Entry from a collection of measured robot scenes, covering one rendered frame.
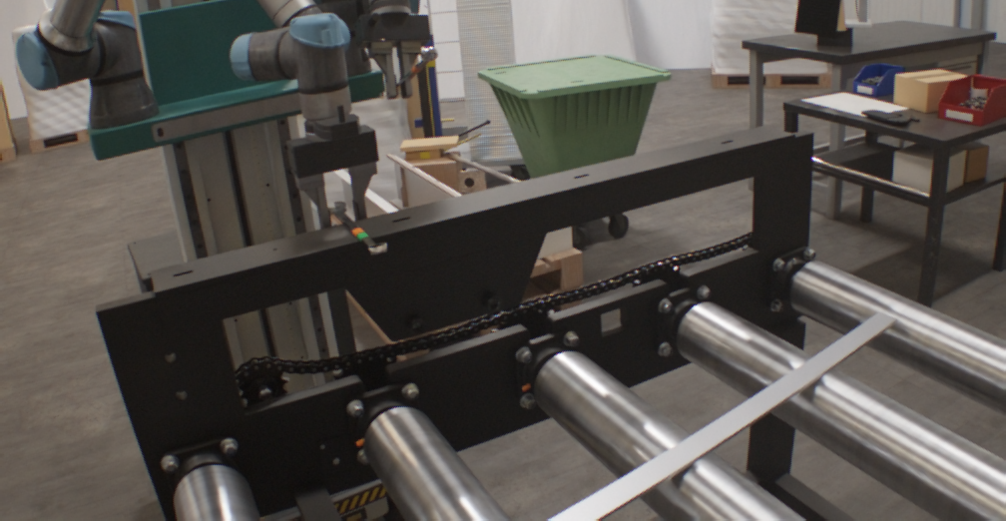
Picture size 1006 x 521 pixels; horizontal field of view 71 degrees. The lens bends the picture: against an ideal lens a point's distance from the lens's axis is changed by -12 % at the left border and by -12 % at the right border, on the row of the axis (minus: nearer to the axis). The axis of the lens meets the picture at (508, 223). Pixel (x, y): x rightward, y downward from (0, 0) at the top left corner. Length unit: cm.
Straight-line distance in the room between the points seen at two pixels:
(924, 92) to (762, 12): 430
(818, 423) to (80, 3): 141
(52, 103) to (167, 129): 751
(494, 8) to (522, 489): 317
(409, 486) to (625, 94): 299
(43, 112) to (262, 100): 755
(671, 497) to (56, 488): 234
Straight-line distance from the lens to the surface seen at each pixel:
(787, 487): 195
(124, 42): 170
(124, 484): 289
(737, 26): 787
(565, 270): 328
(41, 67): 159
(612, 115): 386
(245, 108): 172
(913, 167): 354
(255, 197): 203
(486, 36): 489
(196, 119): 170
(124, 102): 169
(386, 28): 146
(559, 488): 246
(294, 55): 118
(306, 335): 214
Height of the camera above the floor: 157
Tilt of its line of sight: 20 degrees down
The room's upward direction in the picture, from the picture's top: 5 degrees counter-clockwise
